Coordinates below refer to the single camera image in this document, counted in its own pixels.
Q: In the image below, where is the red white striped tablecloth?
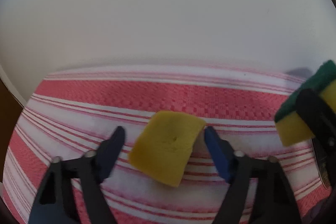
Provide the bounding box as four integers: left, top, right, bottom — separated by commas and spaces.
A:
3, 65, 329, 223

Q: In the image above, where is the round butter cookie tin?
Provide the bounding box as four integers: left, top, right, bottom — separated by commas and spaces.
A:
317, 158, 331, 189

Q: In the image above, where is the yellow sponge green top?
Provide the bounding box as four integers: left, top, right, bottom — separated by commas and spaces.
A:
274, 60, 335, 146

